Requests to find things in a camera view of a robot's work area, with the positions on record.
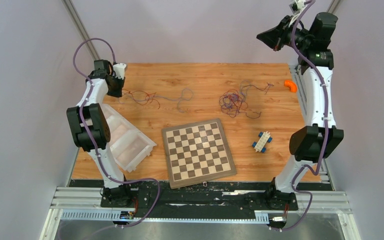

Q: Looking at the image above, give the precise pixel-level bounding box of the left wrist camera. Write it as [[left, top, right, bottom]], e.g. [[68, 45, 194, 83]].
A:
[[112, 63, 128, 80]]

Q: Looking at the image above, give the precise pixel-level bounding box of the blue wire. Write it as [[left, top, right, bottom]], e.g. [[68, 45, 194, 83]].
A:
[[125, 87, 195, 114]]

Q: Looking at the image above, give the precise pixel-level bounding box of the aluminium frame rail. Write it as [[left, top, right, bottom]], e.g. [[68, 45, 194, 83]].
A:
[[40, 187, 360, 240]]

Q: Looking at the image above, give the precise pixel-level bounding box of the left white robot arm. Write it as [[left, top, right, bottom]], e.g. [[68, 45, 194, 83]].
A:
[[66, 59, 133, 207]]

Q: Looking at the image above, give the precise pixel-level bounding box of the orange curved plastic piece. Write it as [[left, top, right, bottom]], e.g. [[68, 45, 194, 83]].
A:
[[283, 80, 298, 93]]

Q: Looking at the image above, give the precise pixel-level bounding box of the white blue toy car chassis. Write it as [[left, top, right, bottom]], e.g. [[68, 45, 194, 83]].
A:
[[251, 131, 273, 153]]

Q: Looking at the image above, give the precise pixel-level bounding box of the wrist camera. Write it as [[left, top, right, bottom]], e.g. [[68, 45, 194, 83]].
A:
[[289, 0, 308, 15], [112, 63, 128, 80]]

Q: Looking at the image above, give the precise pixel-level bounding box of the red wire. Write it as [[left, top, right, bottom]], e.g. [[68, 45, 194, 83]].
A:
[[120, 89, 162, 110]]

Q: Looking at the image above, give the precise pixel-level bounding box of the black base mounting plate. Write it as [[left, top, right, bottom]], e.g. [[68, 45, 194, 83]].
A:
[[100, 181, 298, 220]]

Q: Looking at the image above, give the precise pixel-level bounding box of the wooden chessboard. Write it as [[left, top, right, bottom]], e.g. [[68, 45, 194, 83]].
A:
[[161, 118, 237, 189]]

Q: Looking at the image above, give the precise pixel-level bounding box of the purple wire bundle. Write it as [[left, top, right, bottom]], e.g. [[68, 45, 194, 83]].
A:
[[219, 80, 275, 120]]

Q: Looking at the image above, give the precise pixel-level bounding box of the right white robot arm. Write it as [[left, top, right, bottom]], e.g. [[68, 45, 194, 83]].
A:
[[256, 12, 344, 210]]

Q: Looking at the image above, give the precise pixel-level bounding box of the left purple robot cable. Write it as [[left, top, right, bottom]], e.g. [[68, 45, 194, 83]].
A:
[[72, 37, 161, 229]]

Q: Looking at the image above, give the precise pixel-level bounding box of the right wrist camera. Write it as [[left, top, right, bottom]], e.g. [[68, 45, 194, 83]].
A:
[[289, 0, 308, 15]]

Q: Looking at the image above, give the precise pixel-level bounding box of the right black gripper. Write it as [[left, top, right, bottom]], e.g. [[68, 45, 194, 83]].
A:
[[257, 15, 313, 52]]

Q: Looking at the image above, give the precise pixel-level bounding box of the white plastic compartment tray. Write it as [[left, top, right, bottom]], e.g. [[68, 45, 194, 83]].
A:
[[101, 104, 157, 173]]

